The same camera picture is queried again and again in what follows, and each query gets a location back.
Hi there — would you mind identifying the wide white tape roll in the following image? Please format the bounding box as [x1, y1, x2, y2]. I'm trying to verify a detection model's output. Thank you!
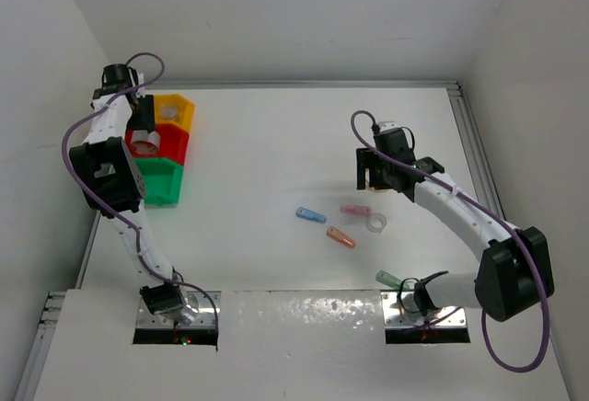
[130, 130, 161, 155]

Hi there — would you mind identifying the clear paperclip jar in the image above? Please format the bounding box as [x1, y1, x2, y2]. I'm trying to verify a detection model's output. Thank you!
[160, 105, 179, 120]

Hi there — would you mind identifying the pink correction tape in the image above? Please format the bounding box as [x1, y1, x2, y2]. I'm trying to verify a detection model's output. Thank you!
[341, 205, 372, 217]

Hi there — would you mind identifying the small clear tape roll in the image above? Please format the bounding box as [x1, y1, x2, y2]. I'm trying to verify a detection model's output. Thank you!
[366, 212, 387, 234]

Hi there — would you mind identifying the orange correction tape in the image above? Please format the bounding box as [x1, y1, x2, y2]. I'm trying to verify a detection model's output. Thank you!
[326, 226, 356, 248]

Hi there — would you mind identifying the blue correction tape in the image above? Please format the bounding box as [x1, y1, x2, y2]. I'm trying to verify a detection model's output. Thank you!
[295, 207, 327, 224]

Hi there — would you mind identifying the green correction tape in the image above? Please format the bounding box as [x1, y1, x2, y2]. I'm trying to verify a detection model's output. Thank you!
[375, 270, 402, 290]

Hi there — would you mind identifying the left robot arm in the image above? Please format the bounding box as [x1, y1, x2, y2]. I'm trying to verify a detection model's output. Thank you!
[62, 63, 194, 325]

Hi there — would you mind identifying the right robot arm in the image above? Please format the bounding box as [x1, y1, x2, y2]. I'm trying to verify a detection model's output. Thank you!
[355, 122, 555, 322]

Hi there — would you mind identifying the yellow plastic bin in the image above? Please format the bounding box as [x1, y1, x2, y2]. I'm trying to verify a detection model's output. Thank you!
[154, 94, 195, 132]

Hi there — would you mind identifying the red plastic bin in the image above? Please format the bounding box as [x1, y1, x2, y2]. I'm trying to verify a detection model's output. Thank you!
[125, 124, 190, 166]

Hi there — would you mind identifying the green plastic bin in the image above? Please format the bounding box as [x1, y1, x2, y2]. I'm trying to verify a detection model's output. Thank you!
[136, 158, 184, 206]

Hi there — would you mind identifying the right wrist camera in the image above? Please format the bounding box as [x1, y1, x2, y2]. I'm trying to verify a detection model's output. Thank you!
[377, 120, 398, 133]

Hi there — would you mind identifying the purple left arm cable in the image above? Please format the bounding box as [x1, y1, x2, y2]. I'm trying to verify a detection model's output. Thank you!
[61, 52, 220, 328]

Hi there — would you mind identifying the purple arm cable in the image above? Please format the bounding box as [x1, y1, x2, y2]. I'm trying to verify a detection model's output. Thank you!
[350, 109, 551, 372]
[61, 52, 220, 328]

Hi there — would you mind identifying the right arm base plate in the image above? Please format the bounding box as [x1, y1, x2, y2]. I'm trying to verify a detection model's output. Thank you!
[380, 291, 468, 330]

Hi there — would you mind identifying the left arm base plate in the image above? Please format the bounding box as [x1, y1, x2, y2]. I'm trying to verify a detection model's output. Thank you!
[135, 290, 216, 330]

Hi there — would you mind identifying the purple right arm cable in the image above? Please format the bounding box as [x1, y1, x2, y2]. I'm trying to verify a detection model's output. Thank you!
[350, 109, 551, 372]

